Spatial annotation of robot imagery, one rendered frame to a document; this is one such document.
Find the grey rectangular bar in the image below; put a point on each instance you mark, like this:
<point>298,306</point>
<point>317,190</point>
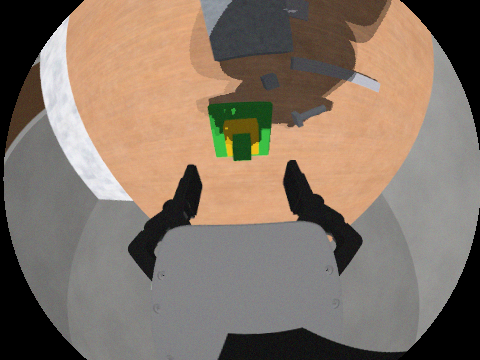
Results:
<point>314,66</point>

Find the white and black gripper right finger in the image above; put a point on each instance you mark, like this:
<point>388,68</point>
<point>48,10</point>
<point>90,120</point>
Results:
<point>302,200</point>

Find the grey square-head bolt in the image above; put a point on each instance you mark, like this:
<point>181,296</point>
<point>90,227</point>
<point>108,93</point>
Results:
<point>298,118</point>

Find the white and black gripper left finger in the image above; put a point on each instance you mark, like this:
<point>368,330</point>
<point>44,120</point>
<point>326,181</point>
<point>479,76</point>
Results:
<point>186,203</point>

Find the yellow square nut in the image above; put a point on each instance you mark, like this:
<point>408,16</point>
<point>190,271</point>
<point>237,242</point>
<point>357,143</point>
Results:
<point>239,126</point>

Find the green square peg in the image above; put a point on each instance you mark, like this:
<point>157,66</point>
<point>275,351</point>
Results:
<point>241,143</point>

